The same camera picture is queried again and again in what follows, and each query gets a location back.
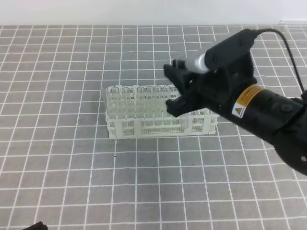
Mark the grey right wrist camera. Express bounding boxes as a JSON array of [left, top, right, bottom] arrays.
[[184, 29, 257, 74]]

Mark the grey checked tablecloth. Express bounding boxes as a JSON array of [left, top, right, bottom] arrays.
[[0, 25, 307, 230]]

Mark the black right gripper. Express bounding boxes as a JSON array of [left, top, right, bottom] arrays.
[[164, 57, 257, 118]]

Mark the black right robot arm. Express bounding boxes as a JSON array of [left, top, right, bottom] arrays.
[[164, 54, 307, 174]]

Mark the black camera cable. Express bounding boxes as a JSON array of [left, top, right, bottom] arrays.
[[254, 28, 307, 93]]

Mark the clear test tube in rack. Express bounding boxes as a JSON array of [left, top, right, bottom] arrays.
[[111, 86, 120, 119], [122, 87, 134, 118], [136, 86, 146, 119]]

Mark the white test tube rack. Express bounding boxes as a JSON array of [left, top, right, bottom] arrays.
[[101, 85, 218, 139]]

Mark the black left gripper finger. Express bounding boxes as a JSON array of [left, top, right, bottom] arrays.
[[25, 221, 47, 230]]

